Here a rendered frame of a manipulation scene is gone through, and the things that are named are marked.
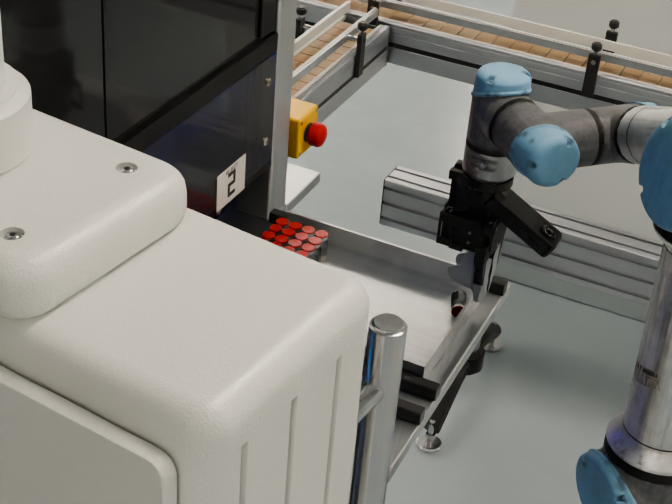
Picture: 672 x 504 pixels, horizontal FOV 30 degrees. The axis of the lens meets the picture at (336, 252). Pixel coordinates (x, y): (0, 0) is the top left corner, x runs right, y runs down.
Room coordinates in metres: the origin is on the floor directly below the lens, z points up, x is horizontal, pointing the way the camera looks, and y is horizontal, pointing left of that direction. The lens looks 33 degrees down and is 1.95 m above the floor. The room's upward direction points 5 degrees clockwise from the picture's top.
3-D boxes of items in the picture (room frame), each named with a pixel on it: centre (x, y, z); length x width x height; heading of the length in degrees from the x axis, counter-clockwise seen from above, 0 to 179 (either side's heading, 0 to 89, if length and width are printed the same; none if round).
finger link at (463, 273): (1.51, -0.19, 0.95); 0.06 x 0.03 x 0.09; 68
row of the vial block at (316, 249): (1.55, 0.06, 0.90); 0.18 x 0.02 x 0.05; 157
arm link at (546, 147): (1.44, -0.26, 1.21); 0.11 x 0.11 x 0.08; 23
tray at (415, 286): (1.52, -0.03, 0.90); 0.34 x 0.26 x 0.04; 67
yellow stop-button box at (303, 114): (1.84, 0.09, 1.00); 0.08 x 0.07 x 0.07; 68
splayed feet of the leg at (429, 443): (2.42, -0.34, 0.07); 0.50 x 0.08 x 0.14; 158
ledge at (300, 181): (1.87, 0.13, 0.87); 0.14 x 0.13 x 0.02; 68
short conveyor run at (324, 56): (2.16, 0.12, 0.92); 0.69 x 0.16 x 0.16; 158
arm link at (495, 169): (1.52, -0.20, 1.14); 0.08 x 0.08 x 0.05
